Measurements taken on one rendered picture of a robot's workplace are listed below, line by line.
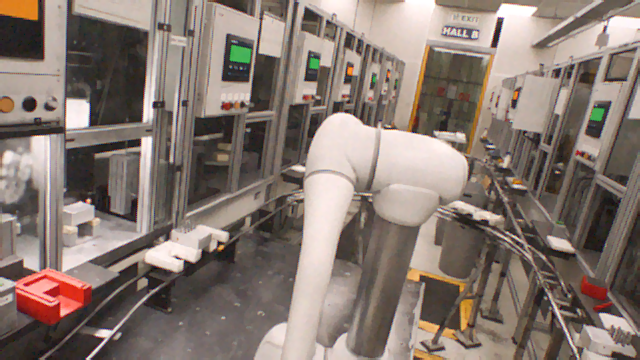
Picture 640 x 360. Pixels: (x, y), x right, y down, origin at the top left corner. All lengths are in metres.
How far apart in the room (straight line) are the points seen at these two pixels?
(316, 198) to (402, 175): 0.18
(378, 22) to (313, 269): 8.98
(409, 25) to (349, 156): 8.71
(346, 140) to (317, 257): 0.24
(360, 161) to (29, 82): 0.83
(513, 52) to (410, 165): 8.64
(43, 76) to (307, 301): 0.87
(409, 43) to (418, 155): 8.63
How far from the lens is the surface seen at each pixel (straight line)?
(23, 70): 1.23
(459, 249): 4.05
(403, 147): 0.84
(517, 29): 9.48
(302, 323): 0.77
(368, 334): 1.06
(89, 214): 1.66
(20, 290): 1.30
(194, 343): 1.54
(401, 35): 9.48
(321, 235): 0.74
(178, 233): 1.71
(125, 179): 1.83
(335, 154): 0.82
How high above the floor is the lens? 1.61
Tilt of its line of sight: 14 degrees down
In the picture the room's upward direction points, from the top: 9 degrees clockwise
